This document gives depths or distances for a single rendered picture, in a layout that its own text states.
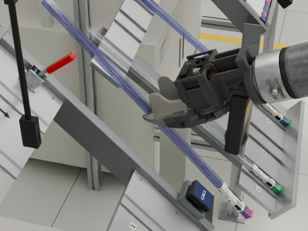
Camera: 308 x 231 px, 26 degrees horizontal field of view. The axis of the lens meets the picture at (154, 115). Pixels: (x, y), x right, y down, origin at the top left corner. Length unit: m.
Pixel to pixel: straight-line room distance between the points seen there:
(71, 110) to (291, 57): 0.43
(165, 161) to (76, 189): 0.96
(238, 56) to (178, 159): 0.56
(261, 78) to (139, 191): 0.37
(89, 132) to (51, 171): 1.30
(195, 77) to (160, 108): 0.10
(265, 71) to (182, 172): 0.61
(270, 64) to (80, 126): 0.40
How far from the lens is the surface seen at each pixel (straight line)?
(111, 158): 1.22
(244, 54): 0.97
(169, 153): 1.47
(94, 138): 1.20
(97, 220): 2.30
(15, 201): 2.40
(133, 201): 1.18
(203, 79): 0.96
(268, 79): 0.94
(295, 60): 0.93
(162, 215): 1.23
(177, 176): 1.52
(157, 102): 1.03
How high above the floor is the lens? 1.68
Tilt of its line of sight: 38 degrees down
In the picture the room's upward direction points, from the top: straight up
